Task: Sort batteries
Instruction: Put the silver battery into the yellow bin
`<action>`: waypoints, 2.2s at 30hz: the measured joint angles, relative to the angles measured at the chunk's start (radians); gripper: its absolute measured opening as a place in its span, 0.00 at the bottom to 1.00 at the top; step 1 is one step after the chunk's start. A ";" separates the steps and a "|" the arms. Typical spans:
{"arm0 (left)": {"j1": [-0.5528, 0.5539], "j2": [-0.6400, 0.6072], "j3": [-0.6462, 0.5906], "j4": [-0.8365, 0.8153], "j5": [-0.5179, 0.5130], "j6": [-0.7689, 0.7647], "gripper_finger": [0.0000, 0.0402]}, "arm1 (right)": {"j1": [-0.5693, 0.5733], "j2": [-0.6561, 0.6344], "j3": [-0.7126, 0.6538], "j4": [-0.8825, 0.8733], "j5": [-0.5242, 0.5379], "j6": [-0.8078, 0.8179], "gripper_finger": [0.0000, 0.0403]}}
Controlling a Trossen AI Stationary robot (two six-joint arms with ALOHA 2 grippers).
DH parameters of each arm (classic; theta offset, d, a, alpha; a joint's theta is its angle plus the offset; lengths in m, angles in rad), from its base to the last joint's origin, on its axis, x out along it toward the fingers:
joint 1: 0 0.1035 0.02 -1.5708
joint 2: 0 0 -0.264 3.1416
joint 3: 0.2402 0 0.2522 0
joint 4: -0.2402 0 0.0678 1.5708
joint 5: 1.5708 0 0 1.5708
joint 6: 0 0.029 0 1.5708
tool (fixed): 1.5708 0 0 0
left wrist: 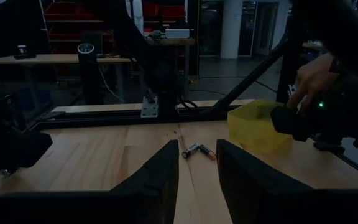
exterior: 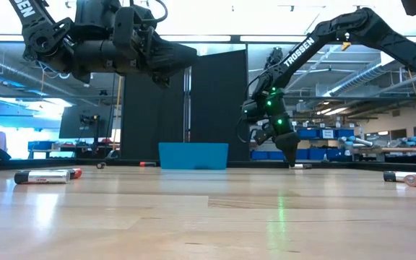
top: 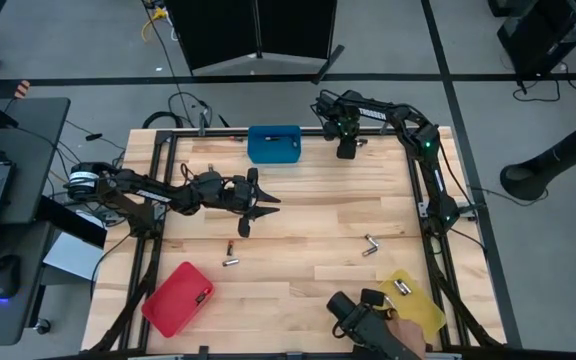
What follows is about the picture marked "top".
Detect black computer mouse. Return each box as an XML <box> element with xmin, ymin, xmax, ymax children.
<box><xmin>0</xmin><ymin>254</ymin><xmax>22</xmax><ymax>301</ymax></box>

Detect white sheet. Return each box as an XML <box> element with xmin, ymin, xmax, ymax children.
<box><xmin>42</xmin><ymin>232</ymin><xmax>105</xmax><ymax>282</ymax></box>

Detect person's hand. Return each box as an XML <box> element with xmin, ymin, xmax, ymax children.
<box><xmin>387</xmin><ymin>315</ymin><xmax>428</xmax><ymax>359</ymax></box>

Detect blue plastic bin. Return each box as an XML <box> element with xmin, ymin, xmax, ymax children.
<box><xmin>246</xmin><ymin>124</ymin><xmax>303</xmax><ymax>165</ymax></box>

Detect black side desk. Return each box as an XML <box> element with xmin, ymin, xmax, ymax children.
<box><xmin>0</xmin><ymin>97</ymin><xmax>72</xmax><ymax>347</ymax></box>

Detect red plastic bin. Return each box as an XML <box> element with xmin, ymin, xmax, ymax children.
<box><xmin>141</xmin><ymin>260</ymin><xmax>217</xmax><ymax>338</ymax></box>

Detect tangled black cables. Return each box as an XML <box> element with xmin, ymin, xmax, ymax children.
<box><xmin>50</xmin><ymin>118</ymin><xmax>129</xmax><ymax>176</ymax></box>

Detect black folding partition screen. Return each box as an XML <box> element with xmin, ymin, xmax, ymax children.
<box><xmin>164</xmin><ymin>0</ymin><xmax>346</xmax><ymax>85</ymax></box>

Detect large black equipment case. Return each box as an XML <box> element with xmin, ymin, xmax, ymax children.
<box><xmin>496</xmin><ymin>0</ymin><xmax>576</xmax><ymax>79</ymax></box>

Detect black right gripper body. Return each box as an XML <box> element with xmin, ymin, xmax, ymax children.
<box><xmin>325</xmin><ymin>119</ymin><xmax>362</xmax><ymax>160</ymax></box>

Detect black pole stand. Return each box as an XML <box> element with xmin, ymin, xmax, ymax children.
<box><xmin>499</xmin><ymin>109</ymin><xmax>576</xmax><ymax>202</ymax></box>

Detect black coiled floor cable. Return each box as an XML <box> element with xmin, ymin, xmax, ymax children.
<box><xmin>141</xmin><ymin>91</ymin><xmax>215</xmax><ymax>130</ymax></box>

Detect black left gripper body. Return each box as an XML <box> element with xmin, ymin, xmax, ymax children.
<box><xmin>225</xmin><ymin>168</ymin><xmax>264</xmax><ymax>239</ymax></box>

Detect yellow plastic bin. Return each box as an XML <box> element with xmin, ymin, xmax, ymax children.
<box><xmin>375</xmin><ymin>268</ymin><xmax>448</xmax><ymax>345</ymax></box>

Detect yellow floor cable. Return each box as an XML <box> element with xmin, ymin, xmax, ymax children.
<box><xmin>140</xmin><ymin>6</ymin><xmax>170</xmax><ymax>44</ymax></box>

